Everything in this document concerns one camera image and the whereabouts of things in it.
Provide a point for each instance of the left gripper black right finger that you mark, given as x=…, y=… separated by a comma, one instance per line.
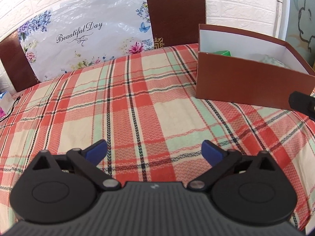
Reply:
x=251, y=190

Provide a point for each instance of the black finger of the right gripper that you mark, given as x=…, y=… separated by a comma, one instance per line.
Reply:
x=302, y=103

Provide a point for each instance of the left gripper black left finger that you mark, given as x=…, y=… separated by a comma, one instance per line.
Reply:
x=58, y=188

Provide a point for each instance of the pale patterned item in box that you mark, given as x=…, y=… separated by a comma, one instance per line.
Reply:
x=272, y=61

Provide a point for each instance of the brown cardboard box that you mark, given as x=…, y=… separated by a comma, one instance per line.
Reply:
x=241, y=77

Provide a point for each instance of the green object in box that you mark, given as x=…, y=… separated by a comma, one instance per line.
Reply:
x=224, y=53

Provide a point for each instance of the blue tissue pack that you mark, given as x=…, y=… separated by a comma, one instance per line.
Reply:
x=6, y=102

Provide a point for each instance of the red plaid bed sheet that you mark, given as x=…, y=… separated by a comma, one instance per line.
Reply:
x=144, y=106

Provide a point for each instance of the floral plastic bedding bag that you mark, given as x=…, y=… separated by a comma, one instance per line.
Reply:
x=82, y=33

